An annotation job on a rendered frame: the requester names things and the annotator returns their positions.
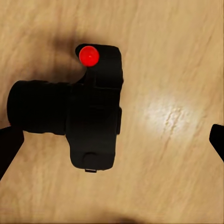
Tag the digital camera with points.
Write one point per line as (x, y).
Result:
(87, 112)

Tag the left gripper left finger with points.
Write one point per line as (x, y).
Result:
(11, 140)

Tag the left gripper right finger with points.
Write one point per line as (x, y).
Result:
(217, 139)

